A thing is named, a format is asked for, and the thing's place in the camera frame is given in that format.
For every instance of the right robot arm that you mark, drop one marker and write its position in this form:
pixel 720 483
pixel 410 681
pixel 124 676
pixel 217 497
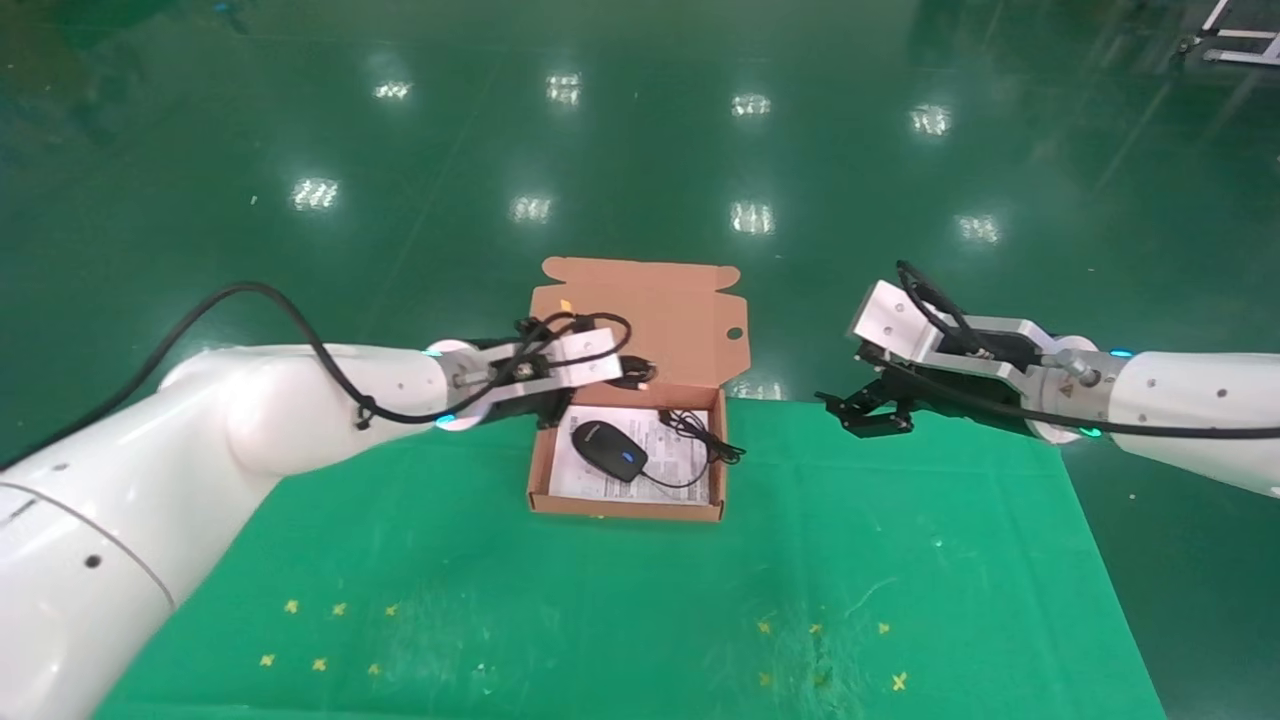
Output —
pixel 1180 400

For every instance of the white printed instruction sheet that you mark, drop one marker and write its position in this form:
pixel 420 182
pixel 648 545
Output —
pixel 585 485

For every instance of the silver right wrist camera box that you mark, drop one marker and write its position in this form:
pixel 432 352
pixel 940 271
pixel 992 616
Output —
pixel 893 322

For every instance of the white metal frame cart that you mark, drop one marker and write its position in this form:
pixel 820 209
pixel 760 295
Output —
pixel 1235 45

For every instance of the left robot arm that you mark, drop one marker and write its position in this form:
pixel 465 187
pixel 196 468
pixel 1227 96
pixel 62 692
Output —
pixel 200 430

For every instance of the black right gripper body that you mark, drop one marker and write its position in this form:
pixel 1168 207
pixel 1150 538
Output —
pixel 900 385

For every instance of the green table mat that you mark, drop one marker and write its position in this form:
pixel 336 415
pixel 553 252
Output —
pixel 600 600

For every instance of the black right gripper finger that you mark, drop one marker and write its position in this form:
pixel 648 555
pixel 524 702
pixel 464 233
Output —
pixel 838 402
pixel 880 422

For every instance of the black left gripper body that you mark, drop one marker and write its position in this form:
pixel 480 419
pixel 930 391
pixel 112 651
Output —
pixel 530 402

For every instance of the open orange cardboard box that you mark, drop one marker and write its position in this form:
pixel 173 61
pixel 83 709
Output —
pixel 680 320

